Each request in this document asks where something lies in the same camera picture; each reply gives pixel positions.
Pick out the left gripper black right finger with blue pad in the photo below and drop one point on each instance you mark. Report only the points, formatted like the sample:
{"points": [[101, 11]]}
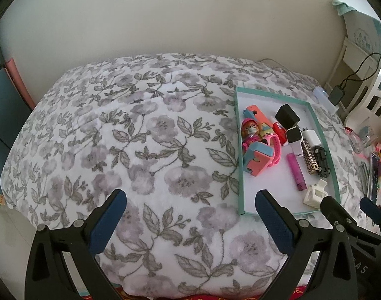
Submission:
{"points": [[333, 276]]}

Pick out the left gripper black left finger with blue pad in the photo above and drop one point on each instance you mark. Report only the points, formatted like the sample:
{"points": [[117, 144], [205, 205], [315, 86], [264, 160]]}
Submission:
{"points": [[47, 274]]}

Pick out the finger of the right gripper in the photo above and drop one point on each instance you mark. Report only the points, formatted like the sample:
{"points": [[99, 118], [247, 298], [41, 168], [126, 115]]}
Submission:
{"points": [[337, 215], [371, 210]]}

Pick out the magenta lip balm tube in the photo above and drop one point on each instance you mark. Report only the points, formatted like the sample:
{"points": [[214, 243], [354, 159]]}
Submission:
{"points": [[296, 172]]}

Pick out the black toy car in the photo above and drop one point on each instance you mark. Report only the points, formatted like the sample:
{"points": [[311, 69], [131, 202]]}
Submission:
{"points": [[320, 155]]}

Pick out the white usb charger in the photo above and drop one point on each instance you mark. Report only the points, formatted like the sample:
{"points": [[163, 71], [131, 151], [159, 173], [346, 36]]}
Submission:
{"points": [[311, 138]]}

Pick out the small white camera device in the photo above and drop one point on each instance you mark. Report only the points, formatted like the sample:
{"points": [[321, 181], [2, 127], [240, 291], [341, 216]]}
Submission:
{"points": [[294, 139]]}

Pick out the pink kids smartwatch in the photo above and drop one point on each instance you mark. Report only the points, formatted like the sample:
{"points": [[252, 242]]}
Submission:
{"points": [[272, 140]]}

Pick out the coral blue toy knife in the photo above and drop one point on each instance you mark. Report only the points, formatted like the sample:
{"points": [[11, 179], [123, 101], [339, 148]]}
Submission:
{"points": [[257, 158]]}

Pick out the red white glue bottle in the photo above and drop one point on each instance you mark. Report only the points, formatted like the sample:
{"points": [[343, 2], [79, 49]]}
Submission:
{"points": [[279, 130]]}

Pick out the black usb charger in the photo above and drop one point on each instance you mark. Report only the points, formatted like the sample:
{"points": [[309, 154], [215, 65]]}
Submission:
{"points": [[286, 117]]}

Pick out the coral toy knife yellow blade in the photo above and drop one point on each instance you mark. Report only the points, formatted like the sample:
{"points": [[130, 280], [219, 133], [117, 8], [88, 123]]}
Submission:
{"points": [[264, 124]]}

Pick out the pink puppy toy figure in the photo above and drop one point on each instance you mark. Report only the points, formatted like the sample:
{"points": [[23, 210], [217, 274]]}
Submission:
{"points": [[250, 133]]}

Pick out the clutter of pens and items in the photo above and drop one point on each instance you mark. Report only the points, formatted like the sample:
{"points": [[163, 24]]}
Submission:
{"points": [[366, 147]]}

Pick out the teal white shallow box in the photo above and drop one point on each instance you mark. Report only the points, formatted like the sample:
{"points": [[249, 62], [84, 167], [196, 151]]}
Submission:
{"points": [[278, 179]]}

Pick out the white power bank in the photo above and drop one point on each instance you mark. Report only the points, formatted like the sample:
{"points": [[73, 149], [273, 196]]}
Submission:
{"points": [[323, 99]]}

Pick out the white shelf unit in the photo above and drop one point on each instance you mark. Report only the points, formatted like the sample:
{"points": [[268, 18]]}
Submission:
{"points": [[361, 104]]}

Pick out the dark cabinet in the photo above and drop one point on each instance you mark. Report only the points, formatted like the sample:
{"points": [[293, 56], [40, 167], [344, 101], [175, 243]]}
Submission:
{"points": [[13, 114]]}

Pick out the floral grey white blanket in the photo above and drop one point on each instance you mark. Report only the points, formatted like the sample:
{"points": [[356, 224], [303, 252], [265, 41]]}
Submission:
{"points": [[162, 128]]}

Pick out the black power adapter with cable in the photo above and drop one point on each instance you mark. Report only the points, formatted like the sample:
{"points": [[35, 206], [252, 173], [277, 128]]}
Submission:
{"points": [[338, 91]]}

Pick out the pink board by wall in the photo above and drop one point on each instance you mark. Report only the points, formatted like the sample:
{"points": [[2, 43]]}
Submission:
{"points": [[18, 83]]}

